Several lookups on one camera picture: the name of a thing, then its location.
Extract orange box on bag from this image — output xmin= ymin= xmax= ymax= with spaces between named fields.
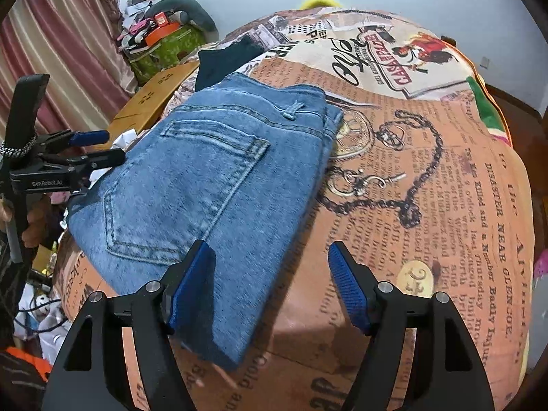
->
xmin=145 ymin=22 xmax=180 ymax=47

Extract blue denim jeans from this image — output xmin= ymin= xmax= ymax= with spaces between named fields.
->
xmin=68 ymin=72 xmax=343 ymax=370

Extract green patterned bag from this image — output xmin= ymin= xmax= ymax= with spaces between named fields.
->
xmin=125 ymin=25 xmax=206 ymax=85

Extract wooden lap tray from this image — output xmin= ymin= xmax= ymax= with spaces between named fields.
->
xmin=95 ymin=60 xmax=198 ymax=150

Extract striped pink curtain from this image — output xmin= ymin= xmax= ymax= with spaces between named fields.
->
xmin=1 ymin=0 xmax=137 ymax=133

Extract yellow round object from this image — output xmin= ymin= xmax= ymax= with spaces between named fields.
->
xmin=299 ymin=0 xmax=343 ymax=10

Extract grey neck pillow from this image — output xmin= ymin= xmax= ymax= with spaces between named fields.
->
xmin=144 ymin=0 xmax=219 ymax=43

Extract person's left hand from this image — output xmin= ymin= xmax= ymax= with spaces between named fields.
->
xmin=1 ymin=195 xmax=51 ymax=249

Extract dark folded garment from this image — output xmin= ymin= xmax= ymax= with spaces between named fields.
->
xmin=195 ymin=34 xmax=266 ymax=91

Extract white crumpled cloth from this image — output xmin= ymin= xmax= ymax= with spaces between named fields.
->
xmin=90 ymin=129 xmax=138 ymax=185

